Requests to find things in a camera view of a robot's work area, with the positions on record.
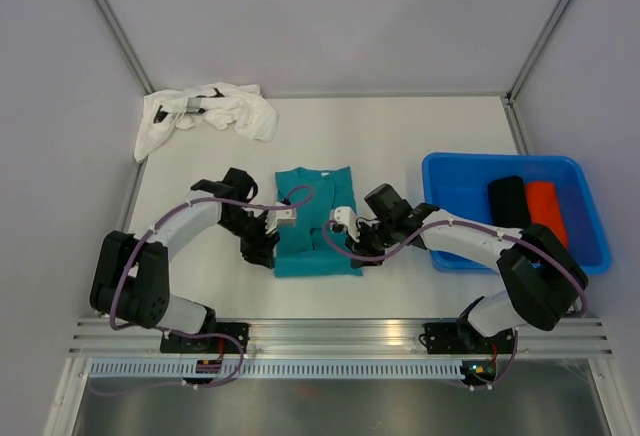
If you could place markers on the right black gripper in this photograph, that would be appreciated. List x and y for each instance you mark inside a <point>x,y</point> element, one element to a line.
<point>360,247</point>

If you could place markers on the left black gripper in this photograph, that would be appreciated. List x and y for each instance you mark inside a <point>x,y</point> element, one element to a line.
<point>260,250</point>

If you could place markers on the teal t-shirt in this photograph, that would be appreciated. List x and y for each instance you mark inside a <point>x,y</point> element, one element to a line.
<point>302,250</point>

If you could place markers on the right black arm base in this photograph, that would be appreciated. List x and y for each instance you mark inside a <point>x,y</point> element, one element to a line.
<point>454,338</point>

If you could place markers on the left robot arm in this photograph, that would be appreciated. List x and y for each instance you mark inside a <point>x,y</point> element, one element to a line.
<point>132,282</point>

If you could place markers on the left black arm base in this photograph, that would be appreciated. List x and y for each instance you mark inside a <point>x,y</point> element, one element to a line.
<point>198,344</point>

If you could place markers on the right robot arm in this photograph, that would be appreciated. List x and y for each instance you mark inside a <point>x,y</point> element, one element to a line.
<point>542,281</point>

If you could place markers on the blue plastic bin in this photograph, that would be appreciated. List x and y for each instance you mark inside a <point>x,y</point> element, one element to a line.
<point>458,183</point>

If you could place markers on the rolled black t-shirt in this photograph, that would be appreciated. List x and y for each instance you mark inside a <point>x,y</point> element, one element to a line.
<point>507,203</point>

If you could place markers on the white t-shirt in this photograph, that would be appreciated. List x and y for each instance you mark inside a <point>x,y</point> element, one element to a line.
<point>221,105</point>

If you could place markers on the rolled orange t-shirt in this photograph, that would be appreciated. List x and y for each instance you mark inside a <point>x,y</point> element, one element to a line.
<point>544,208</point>

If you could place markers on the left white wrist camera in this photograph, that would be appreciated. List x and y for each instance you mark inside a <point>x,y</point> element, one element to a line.
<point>276,218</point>

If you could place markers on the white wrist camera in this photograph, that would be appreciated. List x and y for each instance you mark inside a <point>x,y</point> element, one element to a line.
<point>276,218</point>
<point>344,219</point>

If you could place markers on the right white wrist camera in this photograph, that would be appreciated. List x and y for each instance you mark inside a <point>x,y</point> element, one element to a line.
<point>344,219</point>

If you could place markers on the aluminium mounting rail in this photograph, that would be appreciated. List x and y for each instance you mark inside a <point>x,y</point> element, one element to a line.
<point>343,339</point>

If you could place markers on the white slotted cable duct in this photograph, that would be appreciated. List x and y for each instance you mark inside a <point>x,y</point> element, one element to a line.
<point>280,369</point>

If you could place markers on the right aluminium frame post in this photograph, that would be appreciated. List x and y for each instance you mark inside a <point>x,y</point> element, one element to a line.
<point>550,26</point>

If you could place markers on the aluminium frame post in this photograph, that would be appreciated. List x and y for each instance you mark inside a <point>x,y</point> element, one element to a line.
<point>550,26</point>
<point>123,44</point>

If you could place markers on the left aluminium frame post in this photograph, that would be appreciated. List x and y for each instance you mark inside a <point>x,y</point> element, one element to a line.
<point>123,44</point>

